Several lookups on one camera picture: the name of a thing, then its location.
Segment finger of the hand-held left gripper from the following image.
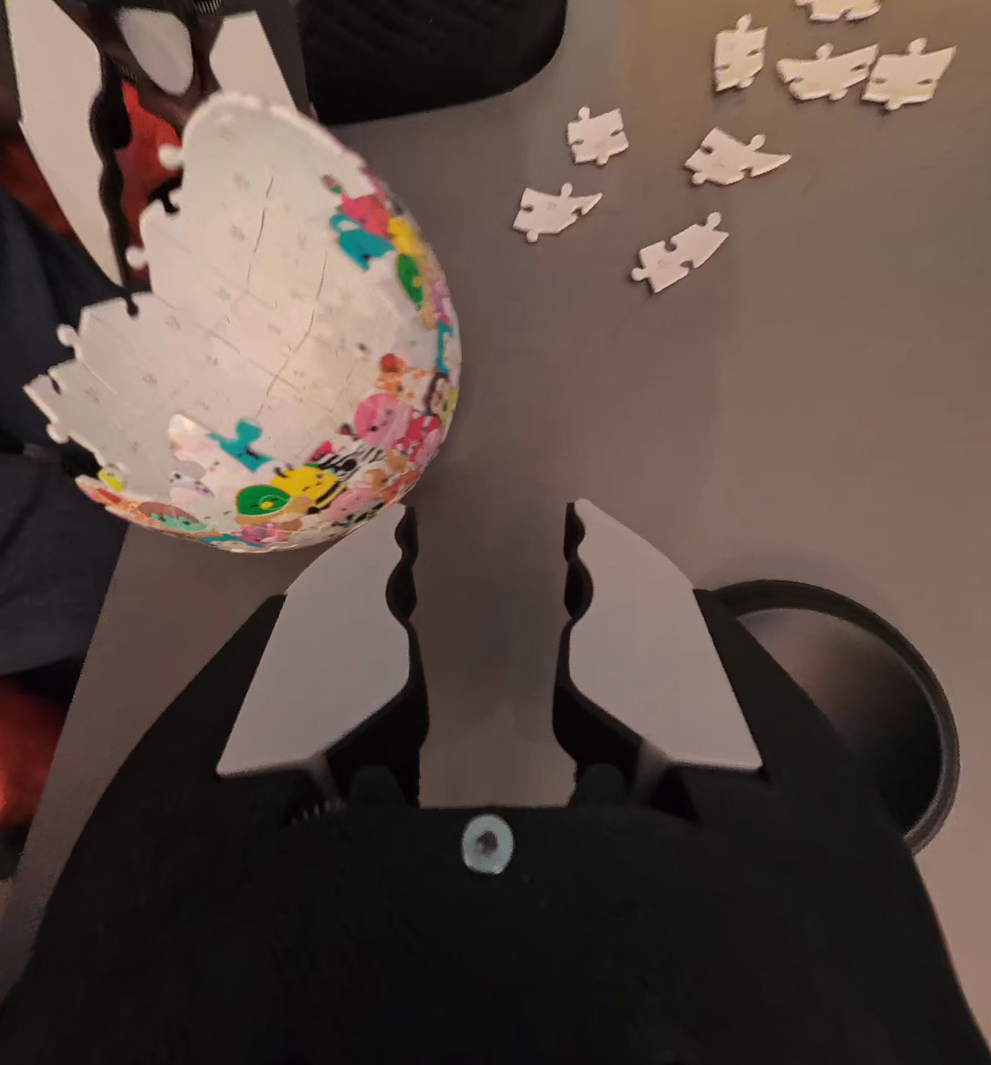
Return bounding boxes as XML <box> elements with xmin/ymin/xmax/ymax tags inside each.
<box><xmin>3</xmin><ymin>0</ymin><xmax>145</xmax><ymax>319</ymax></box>
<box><xmin>187</xmin><ymin>0</ymin><xmax>315</xmax><ymax>121</ymax></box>

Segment black cushioned pad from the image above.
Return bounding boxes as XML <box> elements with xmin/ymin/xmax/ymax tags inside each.
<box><xmin>296</xmin><ymin>0</ymin><xmax>568</xmax><ymax>128</ymax></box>

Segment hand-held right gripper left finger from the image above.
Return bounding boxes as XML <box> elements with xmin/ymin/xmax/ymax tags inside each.
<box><xmin>216</xmin><ymin>503</ymin><xmax>430</xmax><ymax>807</ymax></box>

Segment partly built puzzle ball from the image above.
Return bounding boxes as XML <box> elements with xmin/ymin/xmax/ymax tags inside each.
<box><xmin>23</xmin><ymin>88</ymin><xmax>465</xmax><ymax>554</ymax></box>

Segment black ball stand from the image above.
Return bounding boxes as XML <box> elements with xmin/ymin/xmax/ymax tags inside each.
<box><xmin>710</xmin><ymin>578</ymin><xmax>962</xmax><ymax>856</ymax></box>

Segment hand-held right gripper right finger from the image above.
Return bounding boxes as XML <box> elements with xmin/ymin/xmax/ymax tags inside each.
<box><xmin>552</xmin><ymin>498</ymin><xmax>765</xmax><ymax>800</ymax></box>

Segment orange cloth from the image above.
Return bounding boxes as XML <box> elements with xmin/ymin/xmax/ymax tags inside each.
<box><xmin>0</xmin><ymin>79</ymin><xmax>184</xmax><ymax>835</ymax></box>

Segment white puzzle pieces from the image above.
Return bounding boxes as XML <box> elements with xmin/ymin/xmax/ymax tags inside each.
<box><xmin>510</xmin><ymin>0</ymin><xmax>959</xmax><ymax>297</ymax></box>

